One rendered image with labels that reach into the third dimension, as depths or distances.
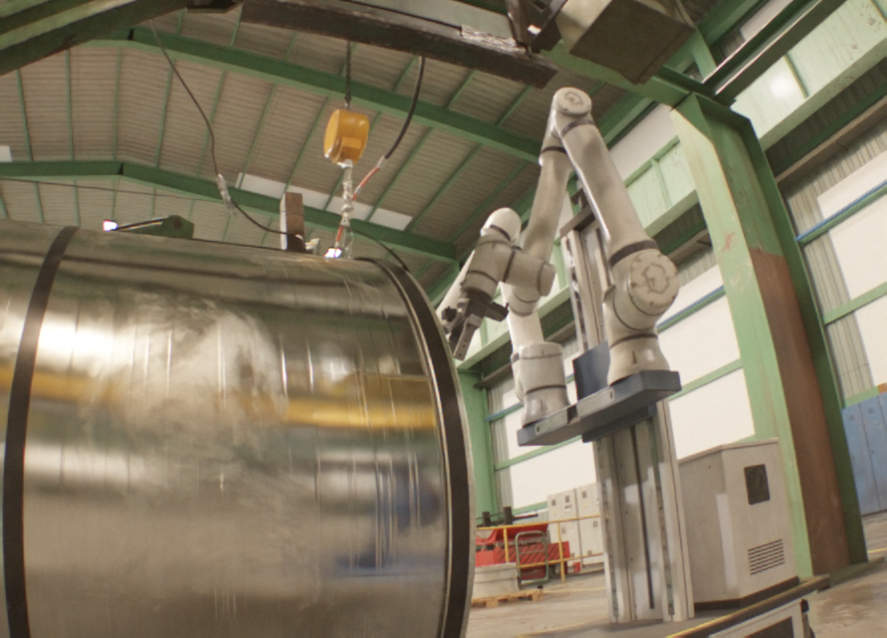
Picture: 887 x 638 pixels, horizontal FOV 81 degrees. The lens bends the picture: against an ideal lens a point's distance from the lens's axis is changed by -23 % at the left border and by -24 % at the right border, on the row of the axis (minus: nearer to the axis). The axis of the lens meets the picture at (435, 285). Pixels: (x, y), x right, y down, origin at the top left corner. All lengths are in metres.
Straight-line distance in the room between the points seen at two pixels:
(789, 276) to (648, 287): 3.56
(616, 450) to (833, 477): 2.91
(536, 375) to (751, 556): 0.97
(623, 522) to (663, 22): 1.54
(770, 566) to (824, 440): 2.78
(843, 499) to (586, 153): 3.61
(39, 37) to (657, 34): 1.24
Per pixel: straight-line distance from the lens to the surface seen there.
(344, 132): 2.37
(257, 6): 1.40
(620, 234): 1.77
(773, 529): 2.17
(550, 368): 2.20
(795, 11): 5.27
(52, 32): 1.42
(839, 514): 4.86
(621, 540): 2.15
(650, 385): 1.76
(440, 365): 1.11
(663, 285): 1.70
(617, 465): 2.18
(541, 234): 1.88
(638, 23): 1.23
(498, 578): 7.35
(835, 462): 4.90
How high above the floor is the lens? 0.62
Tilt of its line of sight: 24 degrees up
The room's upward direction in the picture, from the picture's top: 5 degrees counter-clockwise
